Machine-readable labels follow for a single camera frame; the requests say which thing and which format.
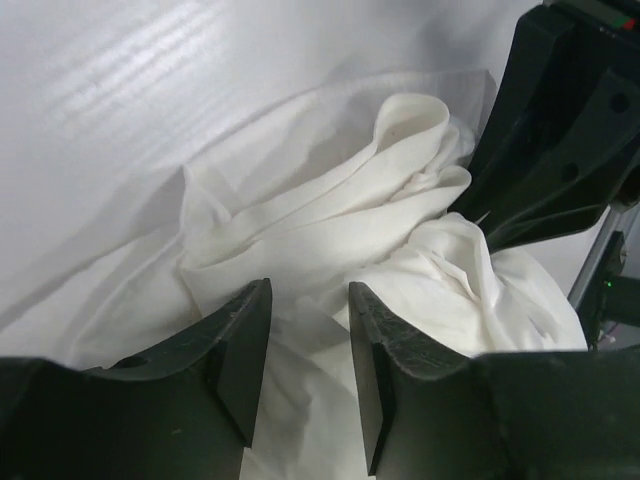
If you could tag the aluminium extrusion rail frame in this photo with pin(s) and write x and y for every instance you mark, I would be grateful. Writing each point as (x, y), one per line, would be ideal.
(610, 223)

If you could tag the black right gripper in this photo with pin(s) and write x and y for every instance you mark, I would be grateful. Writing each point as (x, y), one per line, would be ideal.
(596, 161)

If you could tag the white pleated skirt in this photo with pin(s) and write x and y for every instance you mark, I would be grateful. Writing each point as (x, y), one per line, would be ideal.
(335, 186)

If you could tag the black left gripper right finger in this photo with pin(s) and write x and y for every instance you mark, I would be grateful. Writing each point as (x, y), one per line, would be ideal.
(428, 412)

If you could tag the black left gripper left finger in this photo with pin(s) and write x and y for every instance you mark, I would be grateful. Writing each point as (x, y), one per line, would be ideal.
(185, 408)

